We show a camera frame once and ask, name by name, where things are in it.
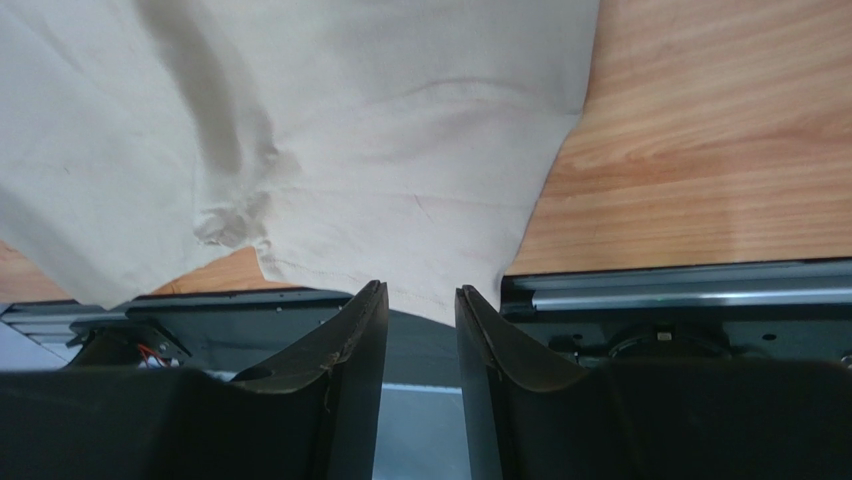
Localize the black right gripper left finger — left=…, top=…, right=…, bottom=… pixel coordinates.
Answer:
left=1, top=280, right=389, bottom=479

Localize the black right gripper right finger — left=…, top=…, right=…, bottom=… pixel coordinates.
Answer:
left=455, top=285, right=851, bottom=479

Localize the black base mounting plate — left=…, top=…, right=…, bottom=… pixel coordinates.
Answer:
left=70, top=283, right=851, bottom=372

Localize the beige t-shirt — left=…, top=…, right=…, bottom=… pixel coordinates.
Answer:
left=1, top=1, right=599, bottom=325

